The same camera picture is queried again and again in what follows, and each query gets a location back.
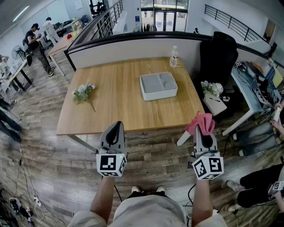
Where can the black marker pen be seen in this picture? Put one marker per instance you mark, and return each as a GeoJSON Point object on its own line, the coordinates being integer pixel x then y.
{"type": "Point", "coordinates": [214, 99]}

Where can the black pedestal fan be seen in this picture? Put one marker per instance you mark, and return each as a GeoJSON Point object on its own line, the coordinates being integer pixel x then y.
{"type": "Point", "coordinates": [17, 52]}

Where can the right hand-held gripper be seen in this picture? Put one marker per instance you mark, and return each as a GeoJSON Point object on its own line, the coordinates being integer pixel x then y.
{"type": "Point", "coordinates": [206, 168]}

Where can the clear plastic water bottle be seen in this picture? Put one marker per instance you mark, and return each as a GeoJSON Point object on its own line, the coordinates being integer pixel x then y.
{"type": "Point", "coordinates": [173, 57]}

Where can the grey compartment tray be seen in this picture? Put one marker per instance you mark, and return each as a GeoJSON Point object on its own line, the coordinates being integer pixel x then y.
{"type": "Point", "coordinates": [158, 86]}

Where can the person's white shirt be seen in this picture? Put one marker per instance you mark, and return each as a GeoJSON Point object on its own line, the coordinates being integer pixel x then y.
{"type": "Point", "coordinates": [148, 212]}

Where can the white desktop machine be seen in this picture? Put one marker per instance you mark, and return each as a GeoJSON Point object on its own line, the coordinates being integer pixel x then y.
{"type": "Point", "coordinates": [16, 65]}

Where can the pale flower arrangement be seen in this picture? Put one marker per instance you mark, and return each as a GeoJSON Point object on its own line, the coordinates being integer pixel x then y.
{"type": "Point", "coordinates": [77, 26]}

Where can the small red block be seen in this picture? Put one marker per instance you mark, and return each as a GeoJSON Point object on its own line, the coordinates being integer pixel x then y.
{"type": "Point", "coordinates": [69, 36]}

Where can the rack of hanging coats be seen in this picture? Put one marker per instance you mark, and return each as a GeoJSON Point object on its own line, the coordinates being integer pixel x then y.
{"type": "Point", "coordinates": [149, 27]}

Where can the black office chair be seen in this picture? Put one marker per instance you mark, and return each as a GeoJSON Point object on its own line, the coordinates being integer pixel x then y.
{"type": "Point", "coordinates": [218, 57]}

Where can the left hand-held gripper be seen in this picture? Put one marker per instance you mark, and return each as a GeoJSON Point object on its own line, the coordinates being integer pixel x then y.
{"type": "Point", "coordinates": [107, 163]}

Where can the long wooden desk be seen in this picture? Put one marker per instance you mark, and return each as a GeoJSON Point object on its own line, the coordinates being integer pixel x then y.
{"type": "Point", "coordinates": [60, 43]}

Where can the person's white shoe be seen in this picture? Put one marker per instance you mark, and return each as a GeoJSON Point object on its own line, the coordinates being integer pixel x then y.
{"type": "Point", "coordinates": [160, 189]}
{"type": "Point", "coordinates": [135, 189]}

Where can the device with checkered tag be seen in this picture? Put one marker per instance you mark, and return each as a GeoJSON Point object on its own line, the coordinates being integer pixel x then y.
{"type": "Point", "coordinates": [238, 65]}

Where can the pink and white wristband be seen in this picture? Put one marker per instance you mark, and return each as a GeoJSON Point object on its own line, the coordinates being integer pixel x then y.
{"type": "Point", "coordinates": [226, 98]}

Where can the white side desk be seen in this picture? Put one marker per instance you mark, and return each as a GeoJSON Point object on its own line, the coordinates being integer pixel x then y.
{"type": "Point", "coordinates": [244, 88]}

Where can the white partition with black top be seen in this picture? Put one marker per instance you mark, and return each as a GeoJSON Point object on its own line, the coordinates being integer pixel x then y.
{"type": "Point", "coordinates": [133, 51]}

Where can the person's right forearm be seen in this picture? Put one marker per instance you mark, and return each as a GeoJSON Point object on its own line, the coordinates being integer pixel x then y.
{"type": "Point", "coordinates": [202, 199]}

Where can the person's left forearm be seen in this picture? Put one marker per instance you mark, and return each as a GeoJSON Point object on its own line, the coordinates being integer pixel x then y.
{"type": "Point", "coordinates": [101, 199]}

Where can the large glass window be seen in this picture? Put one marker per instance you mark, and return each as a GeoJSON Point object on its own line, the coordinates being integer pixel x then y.
{"type": "Point", "coordinates": [164, 3]}

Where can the pale artificial flower bouquet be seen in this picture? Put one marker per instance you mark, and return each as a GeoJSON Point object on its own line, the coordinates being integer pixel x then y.
{"type": "Point", "coordinates": [83, 92]}

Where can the black metal railing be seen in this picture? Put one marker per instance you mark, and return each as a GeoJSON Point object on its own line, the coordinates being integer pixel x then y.
{"type": "Point", "coordinates": [233, 22]}
{"type": "Point", "coordinates": [104, 22]}

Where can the blue and yellow folder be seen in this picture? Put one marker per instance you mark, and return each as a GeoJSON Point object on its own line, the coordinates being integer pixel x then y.
{"type": "Point", "coordinates": [275, 77]}

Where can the white artificial flower bunch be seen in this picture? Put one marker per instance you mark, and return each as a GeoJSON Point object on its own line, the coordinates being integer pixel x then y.
{"type": "Point", "coordinates": [211, 87]}

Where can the glass entrance door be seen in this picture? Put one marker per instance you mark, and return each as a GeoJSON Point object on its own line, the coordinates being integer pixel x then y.
{"type": "Point", "coordinates": [169, 21]}

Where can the white table with black base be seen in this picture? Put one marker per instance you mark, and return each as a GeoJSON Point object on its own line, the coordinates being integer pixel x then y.
{"type": "Point", "coordinates": [21, 68]}

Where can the white power strip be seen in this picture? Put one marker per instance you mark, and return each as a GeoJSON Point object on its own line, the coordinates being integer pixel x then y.
{"type": "Point", "coordinates": [37, 200]}

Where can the person's black trousers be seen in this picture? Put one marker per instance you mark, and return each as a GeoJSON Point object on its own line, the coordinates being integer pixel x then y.
{"type": "Point", "coordinates": [147, 194]}

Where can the blue wall sign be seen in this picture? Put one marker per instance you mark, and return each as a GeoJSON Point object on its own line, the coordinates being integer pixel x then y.
{"type": "Point", "coordinates": [137, 18]}

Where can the pink cloth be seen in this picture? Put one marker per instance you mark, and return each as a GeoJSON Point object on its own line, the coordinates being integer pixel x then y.
{"type": "Point", "coordinates": [200, 123]}

